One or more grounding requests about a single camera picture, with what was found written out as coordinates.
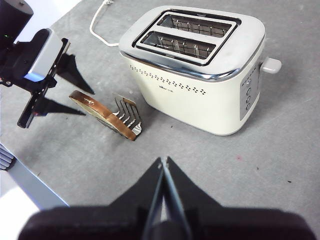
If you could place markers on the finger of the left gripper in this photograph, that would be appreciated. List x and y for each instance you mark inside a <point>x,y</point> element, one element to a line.
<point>53,108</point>
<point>72,71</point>

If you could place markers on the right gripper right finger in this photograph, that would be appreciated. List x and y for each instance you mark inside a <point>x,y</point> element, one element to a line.
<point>237,225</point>

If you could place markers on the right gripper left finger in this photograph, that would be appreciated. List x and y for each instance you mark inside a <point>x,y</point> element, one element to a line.
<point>100,222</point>

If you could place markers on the brown bread slice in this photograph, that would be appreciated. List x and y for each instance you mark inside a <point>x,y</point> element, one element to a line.
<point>86,100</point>

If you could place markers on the grey toaster lever knob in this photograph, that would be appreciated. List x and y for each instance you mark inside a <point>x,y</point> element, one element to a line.
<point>272,65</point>

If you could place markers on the steel toast rack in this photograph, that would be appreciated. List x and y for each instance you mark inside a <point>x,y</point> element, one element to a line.
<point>131,103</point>

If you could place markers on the cream two-slot toaster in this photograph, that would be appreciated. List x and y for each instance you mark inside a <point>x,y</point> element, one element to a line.
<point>190,107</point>

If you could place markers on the grey ribbed panel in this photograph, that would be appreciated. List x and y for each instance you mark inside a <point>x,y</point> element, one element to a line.
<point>5,157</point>

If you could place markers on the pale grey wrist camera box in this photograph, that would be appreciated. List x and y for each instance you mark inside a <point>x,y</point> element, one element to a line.
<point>42,60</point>

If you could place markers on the grey metal frame beam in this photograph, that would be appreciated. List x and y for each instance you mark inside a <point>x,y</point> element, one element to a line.
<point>35,185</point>

